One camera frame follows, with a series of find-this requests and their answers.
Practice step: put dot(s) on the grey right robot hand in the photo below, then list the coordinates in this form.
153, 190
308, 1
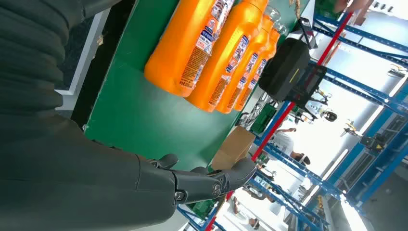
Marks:
70, 185

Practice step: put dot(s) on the green table mat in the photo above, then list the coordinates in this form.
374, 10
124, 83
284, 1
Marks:
134, 111

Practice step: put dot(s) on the open brown cardboard box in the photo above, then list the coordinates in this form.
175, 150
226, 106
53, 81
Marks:
234, 146

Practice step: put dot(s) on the person with headset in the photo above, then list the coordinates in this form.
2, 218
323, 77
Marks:
285, 142

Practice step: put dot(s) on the black case with yellow label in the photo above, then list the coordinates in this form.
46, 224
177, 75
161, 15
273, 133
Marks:
280, 70

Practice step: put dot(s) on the white humanoid robot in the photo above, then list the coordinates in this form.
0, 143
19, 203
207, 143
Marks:
318, 110

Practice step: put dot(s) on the black tablet in stand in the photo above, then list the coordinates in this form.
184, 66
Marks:
307, 32

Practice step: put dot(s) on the red pole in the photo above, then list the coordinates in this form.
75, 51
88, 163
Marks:
334, 39

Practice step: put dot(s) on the black and yellow hoist unit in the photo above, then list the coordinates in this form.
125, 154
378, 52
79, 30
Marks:
369, 142

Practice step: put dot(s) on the white work table frame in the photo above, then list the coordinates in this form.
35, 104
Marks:
83, 60

